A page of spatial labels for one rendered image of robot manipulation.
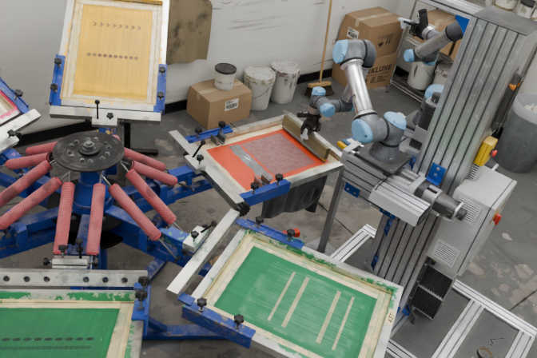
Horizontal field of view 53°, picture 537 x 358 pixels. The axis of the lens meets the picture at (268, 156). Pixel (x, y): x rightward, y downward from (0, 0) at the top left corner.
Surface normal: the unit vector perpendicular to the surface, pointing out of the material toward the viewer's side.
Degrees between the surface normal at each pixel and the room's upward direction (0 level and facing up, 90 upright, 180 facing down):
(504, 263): 0
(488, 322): 0
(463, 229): 90
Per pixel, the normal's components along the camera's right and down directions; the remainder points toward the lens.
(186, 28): 0.13, 0.57
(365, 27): -0.73, 0.28
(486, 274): 0.15, -0.81
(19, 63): 0.59, 0.54
